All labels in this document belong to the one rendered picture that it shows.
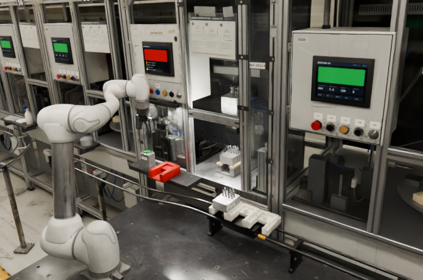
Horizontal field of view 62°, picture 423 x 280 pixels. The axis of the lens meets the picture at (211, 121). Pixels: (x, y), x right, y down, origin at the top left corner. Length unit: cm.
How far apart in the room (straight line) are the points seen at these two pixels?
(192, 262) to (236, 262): 23
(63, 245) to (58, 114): 62
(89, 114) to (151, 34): 74
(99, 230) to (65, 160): 37
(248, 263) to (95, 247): 75
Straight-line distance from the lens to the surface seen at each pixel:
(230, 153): 226
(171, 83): 216
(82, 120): 168
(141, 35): 228
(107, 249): 184
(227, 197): 197
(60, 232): 191
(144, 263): 200
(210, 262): 195
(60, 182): 186
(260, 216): 194
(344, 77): 157
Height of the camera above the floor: 193
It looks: 18 degrees down
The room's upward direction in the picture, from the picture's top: 2 degrees counter-clockwise
